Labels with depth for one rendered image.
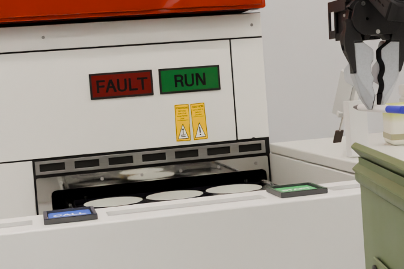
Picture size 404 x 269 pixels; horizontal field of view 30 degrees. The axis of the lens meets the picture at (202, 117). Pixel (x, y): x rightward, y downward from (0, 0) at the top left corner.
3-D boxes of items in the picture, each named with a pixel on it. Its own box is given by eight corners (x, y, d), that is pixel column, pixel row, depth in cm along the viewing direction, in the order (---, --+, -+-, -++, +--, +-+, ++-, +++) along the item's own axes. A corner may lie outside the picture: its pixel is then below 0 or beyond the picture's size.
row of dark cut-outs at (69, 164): (35, 175, 138) (34, 161, 138) (264, 152, 147) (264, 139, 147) (35, 175, 137) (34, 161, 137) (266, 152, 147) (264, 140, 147)
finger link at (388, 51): (382, 107, 107) (378, 41, 106) (403, 107, 101) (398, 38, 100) (362, 108, 106) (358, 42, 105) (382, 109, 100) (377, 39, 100)
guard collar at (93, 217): (43, 217, 84) (42, 211, 84) (94, 211, 85) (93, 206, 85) (44, 225, 78) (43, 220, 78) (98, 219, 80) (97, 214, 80)
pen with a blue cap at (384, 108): (350, 104, 107) (399, 106, 94) (357, 103, 107) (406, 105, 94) (351, 110, 107) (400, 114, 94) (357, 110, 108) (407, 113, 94)
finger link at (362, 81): (356, 108, 106) (356, 42, 105) (376, 110, 100) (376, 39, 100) (335, 109, 105) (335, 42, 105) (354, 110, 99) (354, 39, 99)
